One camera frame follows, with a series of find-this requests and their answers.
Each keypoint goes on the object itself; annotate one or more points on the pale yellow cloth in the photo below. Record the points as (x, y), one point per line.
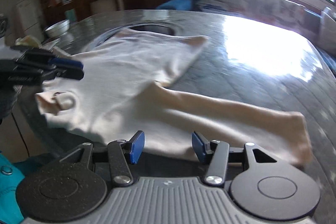
(26, 41)

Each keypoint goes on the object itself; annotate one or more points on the blue sofa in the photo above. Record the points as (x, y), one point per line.
(178, 3)

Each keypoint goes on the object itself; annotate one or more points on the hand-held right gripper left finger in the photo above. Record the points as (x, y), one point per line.
(137, 146)

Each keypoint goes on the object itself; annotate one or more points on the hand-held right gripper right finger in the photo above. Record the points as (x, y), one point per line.
(198, 146)

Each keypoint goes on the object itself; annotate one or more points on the white bowl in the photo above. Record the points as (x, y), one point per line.
(57, 28)

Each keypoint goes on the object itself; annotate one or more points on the cream long-sleeved shirt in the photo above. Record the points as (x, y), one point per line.
(126, 69)

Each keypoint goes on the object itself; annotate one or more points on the butterfly print cushion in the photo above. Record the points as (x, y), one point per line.
(223, 2)
(275, 10)

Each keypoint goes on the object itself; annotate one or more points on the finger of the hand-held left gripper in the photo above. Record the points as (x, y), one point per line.
(68, 63)
(71, 74)

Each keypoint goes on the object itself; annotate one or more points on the person's teal jacket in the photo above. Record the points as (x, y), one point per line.
(10, 187)

